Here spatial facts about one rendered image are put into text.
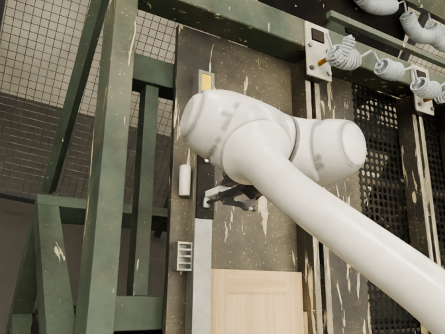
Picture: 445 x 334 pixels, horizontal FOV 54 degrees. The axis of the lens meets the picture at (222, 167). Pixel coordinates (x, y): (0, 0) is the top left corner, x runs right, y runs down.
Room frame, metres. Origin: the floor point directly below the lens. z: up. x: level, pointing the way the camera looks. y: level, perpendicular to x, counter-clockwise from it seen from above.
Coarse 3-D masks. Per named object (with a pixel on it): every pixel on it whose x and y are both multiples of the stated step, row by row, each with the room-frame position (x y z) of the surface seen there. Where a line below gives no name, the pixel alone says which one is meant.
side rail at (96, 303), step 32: (128, 0) 1.18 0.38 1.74; (128, 32) 1.13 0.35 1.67; (128, 64) 1.09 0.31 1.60; (128, 96) 1.04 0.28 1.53; (96, 128) 1.03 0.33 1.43; (96, 160) 0.96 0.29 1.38; (96, 192) 0.89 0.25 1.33; (96, 224) 0.84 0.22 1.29; (96, 256) 0.80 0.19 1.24; (96, 288) 0.77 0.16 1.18; (96, 320) 0.74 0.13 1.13
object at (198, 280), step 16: (192, 96) 1.21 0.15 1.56; (192, 160) 1.10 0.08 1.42; (192, 176) 1.07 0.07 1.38; (192, 192) 1.04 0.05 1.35; (192, 208) 1.02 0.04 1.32; (192, 224) 0.99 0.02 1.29; (208, 224) 1.01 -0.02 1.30; (192, 240) 0.97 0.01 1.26; (208, 240) 0.98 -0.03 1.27; (192, 256) 0.95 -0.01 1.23; (208, 256) 0.96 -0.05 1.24; (192, 272) 0.92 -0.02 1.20; (208, 272) 0.94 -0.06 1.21; (192, 288) 0.90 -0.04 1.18; (208, 288) 0.92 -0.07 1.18; (192, 304) 0.88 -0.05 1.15; (208, 304) 0.90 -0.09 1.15; (192, 320) 0.86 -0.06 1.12; (208, 320) 0.88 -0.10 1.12
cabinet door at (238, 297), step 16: (224, 272) 0.99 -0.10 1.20; (240, 272) 1.01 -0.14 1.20; (256, 272) 1.04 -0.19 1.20; (272, 272) 1.07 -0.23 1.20; (288, 272) 1.10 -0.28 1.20; (224, 288) 0.97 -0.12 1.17; (240, 288) 0.99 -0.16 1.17; (256, 288) 1.02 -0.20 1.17; (272, 288) 1.04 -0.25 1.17; (288, 288) 1.07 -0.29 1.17; (224, 304) 0.94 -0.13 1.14; (240, 304) 0.97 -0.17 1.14; (256, 304) 1.00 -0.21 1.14; (272, 304) 1.02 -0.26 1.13; (288, 304) 1.05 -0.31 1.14; (224, 320) 0.92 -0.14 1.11; (240, 320) 0.95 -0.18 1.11; (256, 320) 0.97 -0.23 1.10; (272, 320) 1.00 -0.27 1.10; (288, 320) 1.02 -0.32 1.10
